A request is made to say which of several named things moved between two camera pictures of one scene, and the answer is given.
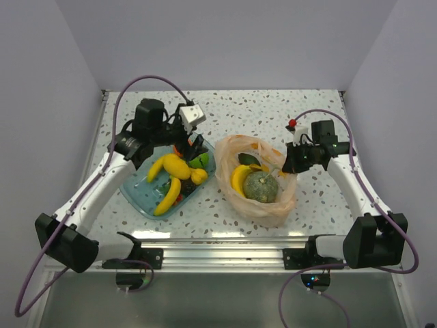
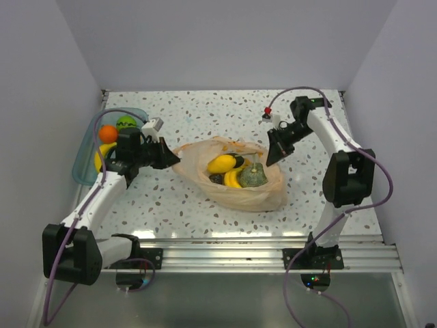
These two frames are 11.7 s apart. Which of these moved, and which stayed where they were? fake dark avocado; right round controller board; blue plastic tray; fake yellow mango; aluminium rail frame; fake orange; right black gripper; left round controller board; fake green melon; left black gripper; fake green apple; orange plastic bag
Moved: right black gripper; fake green apple; fake yellow mango; fake green melon; fake dark avocado; fake orange; left black gripper; blue plastic tray; orange plastic bag
Stayed: aluminium rail frame; left round controller board; right round controller board
